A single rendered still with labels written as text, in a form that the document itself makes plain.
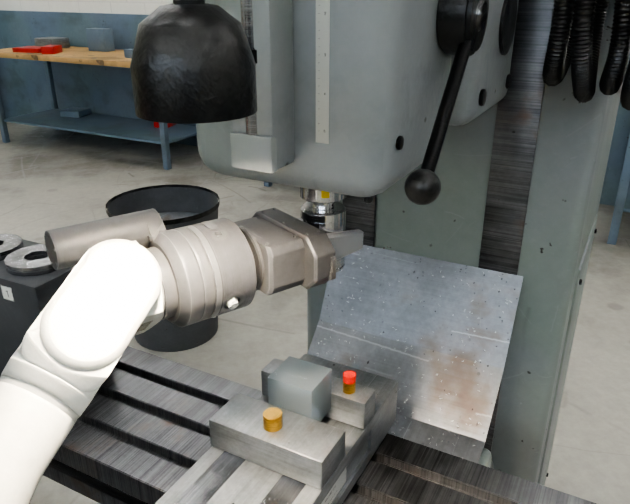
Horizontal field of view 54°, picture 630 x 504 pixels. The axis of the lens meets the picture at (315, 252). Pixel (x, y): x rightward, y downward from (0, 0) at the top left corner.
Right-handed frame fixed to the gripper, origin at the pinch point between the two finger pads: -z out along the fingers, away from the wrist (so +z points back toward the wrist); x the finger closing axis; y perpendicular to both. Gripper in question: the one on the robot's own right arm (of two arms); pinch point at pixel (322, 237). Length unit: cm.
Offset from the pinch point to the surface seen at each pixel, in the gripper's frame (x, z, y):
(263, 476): -2.0, 9.5, 25.9
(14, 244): 51, 21, 13
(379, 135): -11.8, 3.6, -13.5
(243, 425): 2.5, 9.2, 21.9
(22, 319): 40, 24, 20
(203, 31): -16.4, 21.1, -22.1
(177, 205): 206, -76, 69
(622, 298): 79, -257, 121
